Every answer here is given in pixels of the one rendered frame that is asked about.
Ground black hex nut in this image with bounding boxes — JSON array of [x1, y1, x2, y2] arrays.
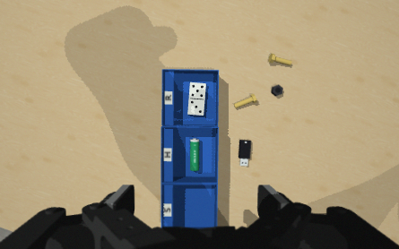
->
[[271, 85, 283, 96]]

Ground yellow hex-head bolt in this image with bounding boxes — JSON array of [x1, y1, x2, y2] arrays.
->
[[234, 94, 257, 107], [268, 54, 291, 65]]

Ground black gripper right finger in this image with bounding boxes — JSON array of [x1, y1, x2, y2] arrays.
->
[[226, 185, 399, 249]]

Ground green aa battery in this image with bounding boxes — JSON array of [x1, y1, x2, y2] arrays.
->
[[190, 138, 199, 171]]

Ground white domino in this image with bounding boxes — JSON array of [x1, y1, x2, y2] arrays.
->
[[187, 82, 206, 116]]

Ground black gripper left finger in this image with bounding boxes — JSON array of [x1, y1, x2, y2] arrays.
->
[[0, 185, 176, 249]]

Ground blue three-compartment bin rack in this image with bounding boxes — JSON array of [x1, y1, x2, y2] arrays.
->
[[161, 69, 219, 228]]

